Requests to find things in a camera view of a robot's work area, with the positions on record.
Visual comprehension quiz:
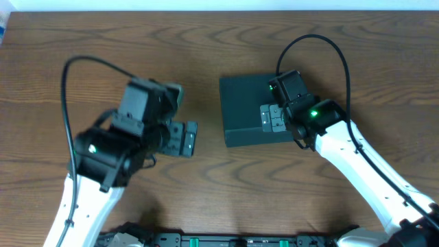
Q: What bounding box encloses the dark green box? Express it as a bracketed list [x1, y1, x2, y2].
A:
[219, 73, 293, 148]

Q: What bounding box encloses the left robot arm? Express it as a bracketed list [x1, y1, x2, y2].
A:
[44, 109, 198, 246]

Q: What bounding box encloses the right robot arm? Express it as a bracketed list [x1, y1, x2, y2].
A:
[260, 99, 438, 246]

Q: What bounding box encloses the white blue object corner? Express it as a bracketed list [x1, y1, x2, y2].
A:
[0, 10, 11, 45]

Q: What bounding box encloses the black mounting rail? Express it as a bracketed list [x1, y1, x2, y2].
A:
[97, 233, 344, 247]

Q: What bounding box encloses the black right cable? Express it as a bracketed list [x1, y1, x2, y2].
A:
[275, 33, 439, 231]

